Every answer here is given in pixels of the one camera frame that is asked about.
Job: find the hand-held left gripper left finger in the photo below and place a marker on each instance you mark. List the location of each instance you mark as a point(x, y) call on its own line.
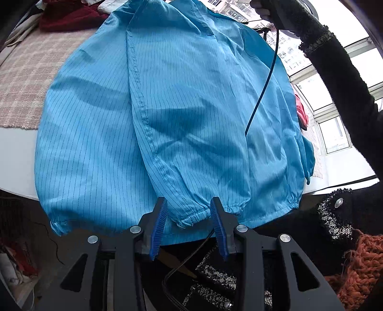
point(157, 233)

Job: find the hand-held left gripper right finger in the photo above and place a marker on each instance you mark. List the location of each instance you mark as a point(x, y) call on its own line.
point(220, 236)

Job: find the blue striped jacket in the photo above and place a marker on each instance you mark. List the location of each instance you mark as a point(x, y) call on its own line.
point(119, 119)

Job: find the person's right hand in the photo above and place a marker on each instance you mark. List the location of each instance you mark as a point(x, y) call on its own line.
point(261, 13)

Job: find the black tweed jacket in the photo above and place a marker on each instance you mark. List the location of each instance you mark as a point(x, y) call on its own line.
point(299, 239)

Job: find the orange knitted scarf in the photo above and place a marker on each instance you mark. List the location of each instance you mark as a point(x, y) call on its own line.
point(359, 269)

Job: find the pink t-shirt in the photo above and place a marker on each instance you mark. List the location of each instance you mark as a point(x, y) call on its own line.
point(302, 113)

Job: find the apartment buildings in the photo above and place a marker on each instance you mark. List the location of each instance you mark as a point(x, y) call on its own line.
point(287, 56)

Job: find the pink plaid cloth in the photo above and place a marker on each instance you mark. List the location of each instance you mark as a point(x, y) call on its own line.
point(24, 89)

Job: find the dark red garment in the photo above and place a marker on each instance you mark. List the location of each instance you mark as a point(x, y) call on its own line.
point(68, 18)

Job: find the white garment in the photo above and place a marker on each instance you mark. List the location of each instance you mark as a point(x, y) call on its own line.
point(110, 4)

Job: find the beige cloth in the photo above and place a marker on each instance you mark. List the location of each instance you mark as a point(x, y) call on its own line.
point(21, 33)

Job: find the white window frame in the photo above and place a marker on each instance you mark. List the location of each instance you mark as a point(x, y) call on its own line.
point(317, 116)

